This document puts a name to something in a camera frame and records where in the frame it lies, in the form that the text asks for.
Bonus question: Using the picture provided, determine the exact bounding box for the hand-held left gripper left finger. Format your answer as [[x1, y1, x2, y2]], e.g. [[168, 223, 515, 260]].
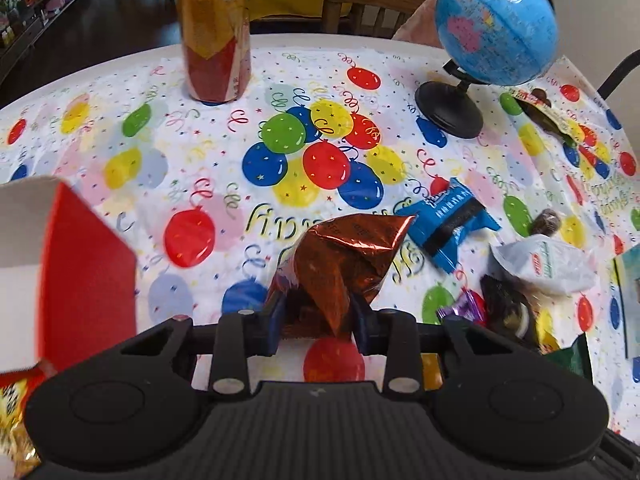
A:
[[120, 292, 289, 399]]

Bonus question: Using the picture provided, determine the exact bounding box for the blue snack packet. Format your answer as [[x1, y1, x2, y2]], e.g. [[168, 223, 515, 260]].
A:
[[401, 177, 502, 275]]

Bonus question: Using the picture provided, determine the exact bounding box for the brown chocolate ball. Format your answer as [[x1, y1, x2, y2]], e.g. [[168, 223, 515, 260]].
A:
[[529, 209, 564, 237]]

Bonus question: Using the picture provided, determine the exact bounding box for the black snack packet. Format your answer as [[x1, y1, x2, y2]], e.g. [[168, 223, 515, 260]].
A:
[[480, 274, 540, 347]]

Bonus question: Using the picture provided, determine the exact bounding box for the balloon printed tablecloth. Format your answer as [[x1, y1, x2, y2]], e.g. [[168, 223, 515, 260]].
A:
[[0, 35, 640, 443]]

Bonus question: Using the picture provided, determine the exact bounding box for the wooden chair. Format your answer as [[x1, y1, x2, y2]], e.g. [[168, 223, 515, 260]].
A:
[[320, 0, 432, 39]]

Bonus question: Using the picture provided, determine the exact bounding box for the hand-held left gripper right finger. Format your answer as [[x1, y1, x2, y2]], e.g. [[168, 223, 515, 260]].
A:
[[349, 292, 522, 394]]

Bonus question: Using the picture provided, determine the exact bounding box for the orange drink bottle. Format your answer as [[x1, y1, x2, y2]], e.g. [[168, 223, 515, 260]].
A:
[[177, 0, 252, 104]]

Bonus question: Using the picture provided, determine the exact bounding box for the red and yellow snack packet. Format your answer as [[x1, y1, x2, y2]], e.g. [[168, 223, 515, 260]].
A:
[[0, 364, 57, 480]]

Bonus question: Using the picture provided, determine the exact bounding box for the purple wrapped candy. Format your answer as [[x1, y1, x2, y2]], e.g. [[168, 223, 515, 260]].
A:
[[436, 290, 487, 327]]

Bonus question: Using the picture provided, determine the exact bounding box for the copper foil snack packet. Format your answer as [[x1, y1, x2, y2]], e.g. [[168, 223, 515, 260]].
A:
[[267, 213, 418, 339]]

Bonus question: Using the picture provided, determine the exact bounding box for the white crumpled snack packet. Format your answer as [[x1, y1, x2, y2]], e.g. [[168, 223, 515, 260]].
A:
[[490, 237, 599, 297]]

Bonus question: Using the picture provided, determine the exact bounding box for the green snack packet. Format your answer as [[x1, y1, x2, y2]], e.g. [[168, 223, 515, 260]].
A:
[[542, 334, 594, 378]]

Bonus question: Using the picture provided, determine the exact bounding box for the dark packet with red label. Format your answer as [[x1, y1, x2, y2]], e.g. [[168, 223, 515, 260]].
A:
[[509, 87, 587, 147]]

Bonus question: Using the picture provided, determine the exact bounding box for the wooden tv cabinet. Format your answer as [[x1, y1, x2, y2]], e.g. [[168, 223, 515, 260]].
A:
[[0, 0, 92, 83]]

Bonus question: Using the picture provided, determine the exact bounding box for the red and white cardboard box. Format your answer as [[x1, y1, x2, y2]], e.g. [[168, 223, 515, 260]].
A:
[[0, 176, 139, 377]]

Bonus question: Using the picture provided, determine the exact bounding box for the blue desk globe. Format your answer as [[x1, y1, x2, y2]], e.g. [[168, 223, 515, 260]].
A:
[[415, 0, 559, 139]]

